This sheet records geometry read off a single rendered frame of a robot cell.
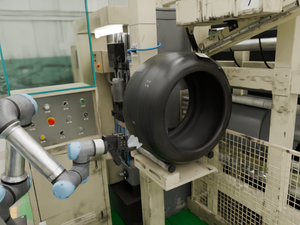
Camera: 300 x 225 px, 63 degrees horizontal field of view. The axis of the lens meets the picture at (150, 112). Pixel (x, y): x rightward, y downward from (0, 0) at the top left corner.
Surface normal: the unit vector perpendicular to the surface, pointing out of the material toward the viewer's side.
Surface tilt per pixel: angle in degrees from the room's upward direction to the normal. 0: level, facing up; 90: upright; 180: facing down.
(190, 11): 90
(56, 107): 90
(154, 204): 90
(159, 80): 61
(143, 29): 90
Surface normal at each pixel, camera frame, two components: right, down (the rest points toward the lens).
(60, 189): -0.16, 0.26
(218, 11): -0.85, 0.18
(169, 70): -0.04, -0.38
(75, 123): 0.52, 0.19
